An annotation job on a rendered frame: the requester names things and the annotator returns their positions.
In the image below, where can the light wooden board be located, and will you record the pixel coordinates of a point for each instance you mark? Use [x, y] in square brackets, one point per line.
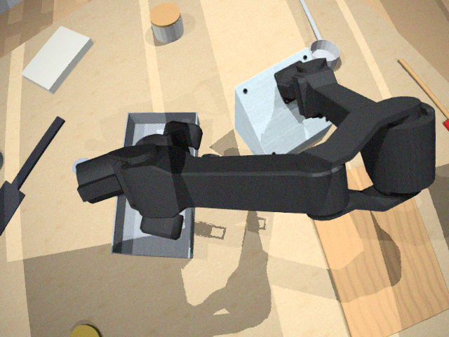
[384, 269]

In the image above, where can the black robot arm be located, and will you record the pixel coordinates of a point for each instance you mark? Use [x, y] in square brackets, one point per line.
[396, 138]

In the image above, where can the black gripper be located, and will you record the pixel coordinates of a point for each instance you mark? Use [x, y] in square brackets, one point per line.
[171, 228]

